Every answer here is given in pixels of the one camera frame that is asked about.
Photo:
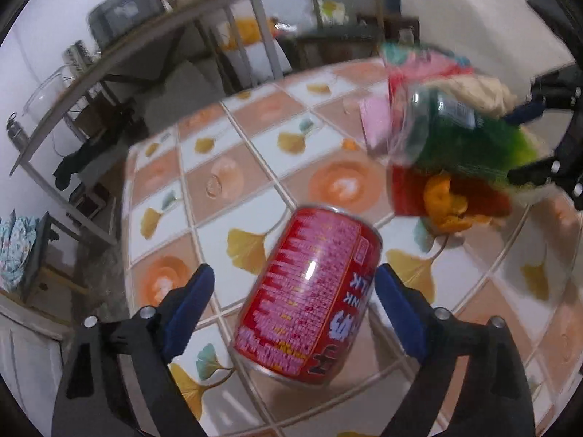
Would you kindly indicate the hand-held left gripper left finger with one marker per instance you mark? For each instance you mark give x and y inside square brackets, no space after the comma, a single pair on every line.
[189,314]

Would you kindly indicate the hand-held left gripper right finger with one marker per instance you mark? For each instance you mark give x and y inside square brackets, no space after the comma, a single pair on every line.
[401,314]

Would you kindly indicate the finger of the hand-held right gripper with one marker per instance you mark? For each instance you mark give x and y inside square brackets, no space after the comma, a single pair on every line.
[524,111]
[542,173]

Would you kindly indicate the red snack bag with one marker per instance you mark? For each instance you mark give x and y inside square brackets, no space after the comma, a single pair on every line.
[473,200]

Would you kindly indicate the green plastic bottle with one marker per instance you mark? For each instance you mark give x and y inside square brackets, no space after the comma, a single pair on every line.
[455,141]

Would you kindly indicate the red drink can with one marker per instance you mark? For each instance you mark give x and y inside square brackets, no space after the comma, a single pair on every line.
[300,291]

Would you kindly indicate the pink bubble wrap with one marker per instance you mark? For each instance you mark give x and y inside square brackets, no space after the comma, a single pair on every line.
[375,120]

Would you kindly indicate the crumpled beige paper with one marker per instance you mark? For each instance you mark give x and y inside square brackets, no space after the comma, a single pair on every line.
[487,92]

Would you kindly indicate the white quilted mattress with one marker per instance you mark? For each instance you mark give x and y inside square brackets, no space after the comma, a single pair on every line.
[478,13]

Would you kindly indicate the dark side table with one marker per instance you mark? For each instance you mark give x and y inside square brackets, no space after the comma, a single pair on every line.
[401,32]

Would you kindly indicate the wooden stool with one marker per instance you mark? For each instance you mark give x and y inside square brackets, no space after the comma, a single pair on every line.
[41,259]

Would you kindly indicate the tile-patterned tablecloth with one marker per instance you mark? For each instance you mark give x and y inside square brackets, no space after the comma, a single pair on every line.
[255,168]

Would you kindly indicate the white panelled cabinet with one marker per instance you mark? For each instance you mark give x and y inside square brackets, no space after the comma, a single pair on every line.
[27,355]

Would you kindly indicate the small orange peel piece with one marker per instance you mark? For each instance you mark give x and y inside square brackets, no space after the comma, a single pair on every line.
[350,144]

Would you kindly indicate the patterned folded cloth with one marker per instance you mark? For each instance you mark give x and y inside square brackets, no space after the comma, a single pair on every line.
[16,250]

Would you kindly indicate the black clothing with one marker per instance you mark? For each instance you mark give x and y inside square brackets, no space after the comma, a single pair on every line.
[82,164]

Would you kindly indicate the wooden chair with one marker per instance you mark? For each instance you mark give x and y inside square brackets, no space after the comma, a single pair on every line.
[332,50]

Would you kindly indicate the white green packet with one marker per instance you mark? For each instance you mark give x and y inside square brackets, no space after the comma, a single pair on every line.
[332,11]

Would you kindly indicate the cardboard box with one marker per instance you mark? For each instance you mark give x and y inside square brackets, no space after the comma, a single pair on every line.
[91,120]

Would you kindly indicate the metal flask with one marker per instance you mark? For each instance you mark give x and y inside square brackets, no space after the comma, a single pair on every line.
[14,129]

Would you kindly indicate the glass bowl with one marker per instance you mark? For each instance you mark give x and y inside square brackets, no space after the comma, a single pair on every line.
[45,93]

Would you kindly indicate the grey metal shelf table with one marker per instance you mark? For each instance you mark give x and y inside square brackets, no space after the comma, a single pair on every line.
[150,32]

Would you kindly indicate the orange plastic bag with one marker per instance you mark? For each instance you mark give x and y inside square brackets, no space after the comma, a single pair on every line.
[246,32]

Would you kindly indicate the dark grey box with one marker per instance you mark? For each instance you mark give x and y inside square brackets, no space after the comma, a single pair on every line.
[123,11]

